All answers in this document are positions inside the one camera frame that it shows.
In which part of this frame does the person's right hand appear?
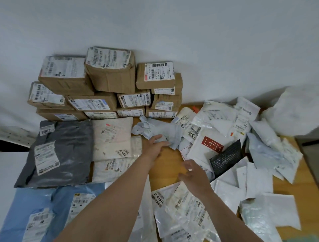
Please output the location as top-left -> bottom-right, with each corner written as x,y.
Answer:
178,159 -> 214,197

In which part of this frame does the person's left hand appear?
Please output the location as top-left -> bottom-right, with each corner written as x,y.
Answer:
142,134 -> 171,163

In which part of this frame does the light blue-grey soft parcel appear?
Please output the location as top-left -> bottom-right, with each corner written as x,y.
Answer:
131,116 -> 184,150

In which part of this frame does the black bubble mailer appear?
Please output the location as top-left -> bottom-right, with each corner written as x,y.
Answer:
210,139 -> 244,178

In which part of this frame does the white pouch yellow framed label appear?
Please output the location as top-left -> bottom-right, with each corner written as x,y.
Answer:
151,183 -> 182,239

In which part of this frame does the cream mailer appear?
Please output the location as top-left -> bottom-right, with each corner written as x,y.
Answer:
92,117 -> 134,162

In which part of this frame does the white pouch wide barcode label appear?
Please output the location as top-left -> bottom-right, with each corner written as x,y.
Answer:
159,224 -> 192,242

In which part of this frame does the tall brown box double label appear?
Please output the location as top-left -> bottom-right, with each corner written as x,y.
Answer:
84,111 -> 119,120

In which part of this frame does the pile of white mailers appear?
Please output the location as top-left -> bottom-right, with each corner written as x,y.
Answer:
172,96 -> 303,185

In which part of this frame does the brown box white barcode label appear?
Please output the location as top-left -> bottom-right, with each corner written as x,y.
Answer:
136,61 -> 175,90

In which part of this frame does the stack of cardboard boxes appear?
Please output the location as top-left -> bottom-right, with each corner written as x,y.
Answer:
38,46 -> 184,113

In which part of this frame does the grey poly mailer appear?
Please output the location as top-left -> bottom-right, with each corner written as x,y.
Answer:
14,119 -> 94,189

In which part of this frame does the blue plastic mailer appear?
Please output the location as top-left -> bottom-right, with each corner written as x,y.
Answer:
46,183 -> 106,242

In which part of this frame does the INS BAHA cardboard box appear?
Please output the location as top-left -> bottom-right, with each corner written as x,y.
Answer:
37,108 -> 88,121

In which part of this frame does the large white plastic bag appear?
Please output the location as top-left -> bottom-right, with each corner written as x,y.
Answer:
262,84 -> 319,136

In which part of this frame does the brown box large label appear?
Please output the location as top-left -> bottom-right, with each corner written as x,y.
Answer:
27,81 -> 74,110

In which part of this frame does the smooth light blue mailer package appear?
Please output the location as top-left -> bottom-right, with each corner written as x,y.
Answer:
0,188 -> 56,242

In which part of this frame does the person's left forearm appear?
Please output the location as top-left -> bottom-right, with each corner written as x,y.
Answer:
53,154 -> 153,242

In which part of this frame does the person's right forearm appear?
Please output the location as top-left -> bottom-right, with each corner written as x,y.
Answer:
202,189 -> 264,242

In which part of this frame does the wooden table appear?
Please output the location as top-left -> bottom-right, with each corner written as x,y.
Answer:
89,104 -> 319,242

